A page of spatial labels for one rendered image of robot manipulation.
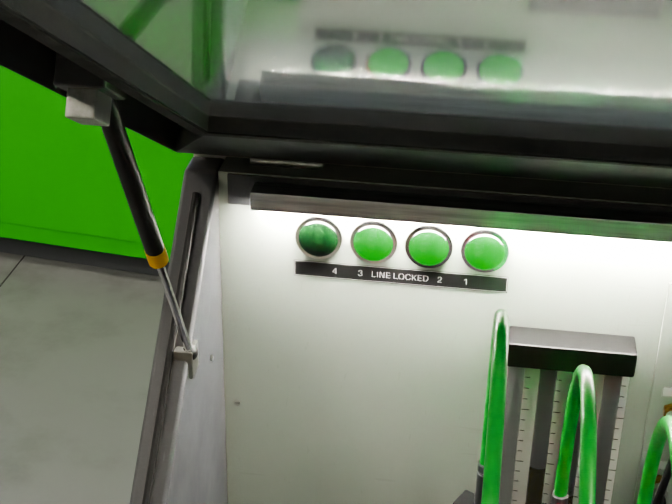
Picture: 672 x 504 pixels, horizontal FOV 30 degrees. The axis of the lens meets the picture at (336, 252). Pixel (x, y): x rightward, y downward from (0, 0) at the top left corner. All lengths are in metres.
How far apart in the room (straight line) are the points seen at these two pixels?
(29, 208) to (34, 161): 0.17
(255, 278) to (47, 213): 2.78
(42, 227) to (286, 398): 2.76
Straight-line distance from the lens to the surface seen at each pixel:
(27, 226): 4.22
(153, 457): 1.27
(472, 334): 1.41
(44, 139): 4.04
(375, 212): 1.31
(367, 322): 1.41
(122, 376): 3.65
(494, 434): 1.04
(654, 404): 1.45
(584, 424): 1.11
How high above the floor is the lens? 2.01
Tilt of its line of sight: 28 degrees down
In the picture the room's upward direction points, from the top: 1 degrees clockwise
